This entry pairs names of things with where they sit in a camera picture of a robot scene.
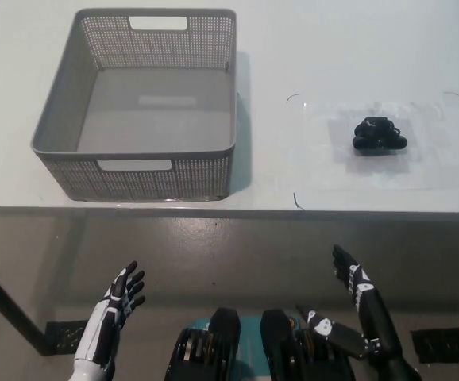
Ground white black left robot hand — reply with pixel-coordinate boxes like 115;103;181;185
73;260;147;368

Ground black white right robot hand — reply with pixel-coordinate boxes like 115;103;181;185
295;244;400;360

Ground black webcam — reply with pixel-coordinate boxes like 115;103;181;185
351;116;410;152

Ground black table leg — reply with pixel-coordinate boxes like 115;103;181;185
0;256;55;355

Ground black ribbed robot body block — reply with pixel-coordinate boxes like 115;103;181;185
164;307;242;381
260;308;357;381

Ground black robot legs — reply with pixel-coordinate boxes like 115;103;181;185
181;315;299;381

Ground grey perforated plastic basket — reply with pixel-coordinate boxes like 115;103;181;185
29;7;239;203

